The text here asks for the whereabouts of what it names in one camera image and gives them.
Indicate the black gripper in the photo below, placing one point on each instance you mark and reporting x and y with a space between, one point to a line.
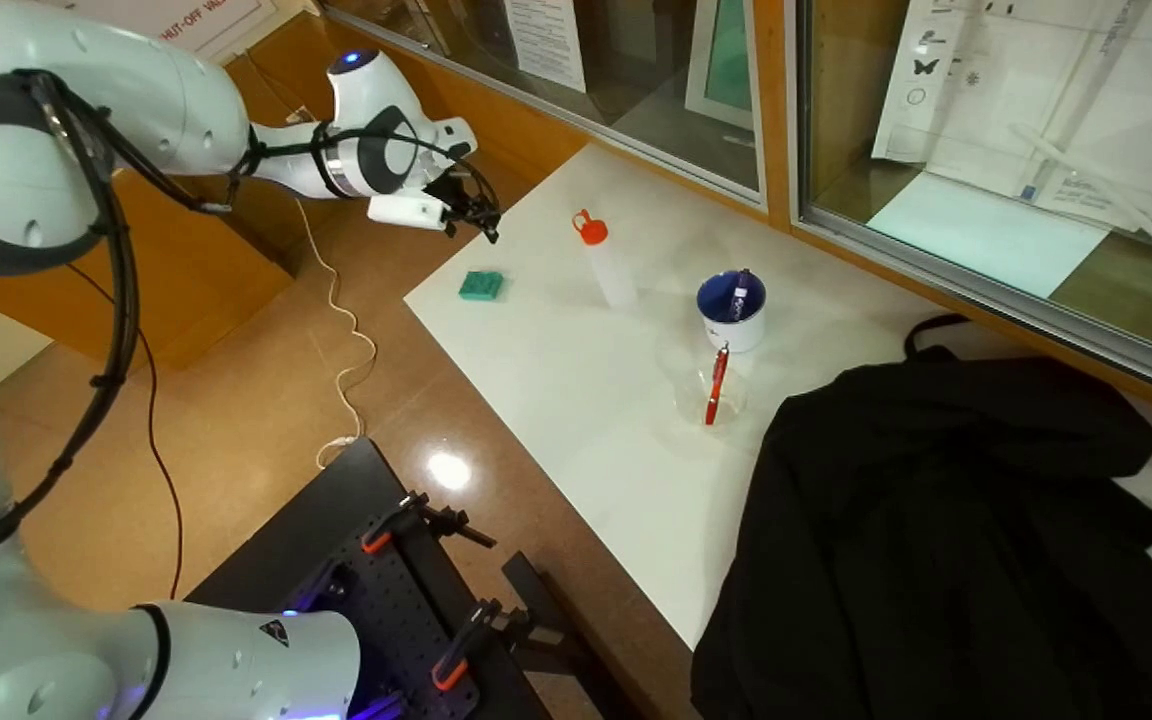
467 186

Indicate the green sponge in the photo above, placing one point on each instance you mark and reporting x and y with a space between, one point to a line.
482 287

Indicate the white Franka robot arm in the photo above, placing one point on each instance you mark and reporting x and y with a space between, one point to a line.
68 80

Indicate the white bottle orange cap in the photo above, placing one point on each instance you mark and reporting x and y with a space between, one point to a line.
610 265

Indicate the white printed paper sheet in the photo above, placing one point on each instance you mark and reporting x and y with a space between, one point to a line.
545 43

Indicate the red pen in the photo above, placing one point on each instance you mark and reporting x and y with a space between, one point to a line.
715 391

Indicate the white framed green panel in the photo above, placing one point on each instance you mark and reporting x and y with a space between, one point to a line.
730 61

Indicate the black perforated robot table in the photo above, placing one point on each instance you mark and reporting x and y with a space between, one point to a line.
339 535

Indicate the white poster red text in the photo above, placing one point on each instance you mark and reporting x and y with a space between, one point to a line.
191 25

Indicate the white standing booklet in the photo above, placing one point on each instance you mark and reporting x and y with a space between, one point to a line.
931 80

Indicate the pale blue paper sheet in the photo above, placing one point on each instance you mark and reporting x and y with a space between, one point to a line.
988 232

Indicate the black cloth jacket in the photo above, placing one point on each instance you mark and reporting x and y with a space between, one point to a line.
949 535

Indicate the large white drawing sheets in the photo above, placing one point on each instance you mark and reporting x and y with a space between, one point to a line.
1108 120

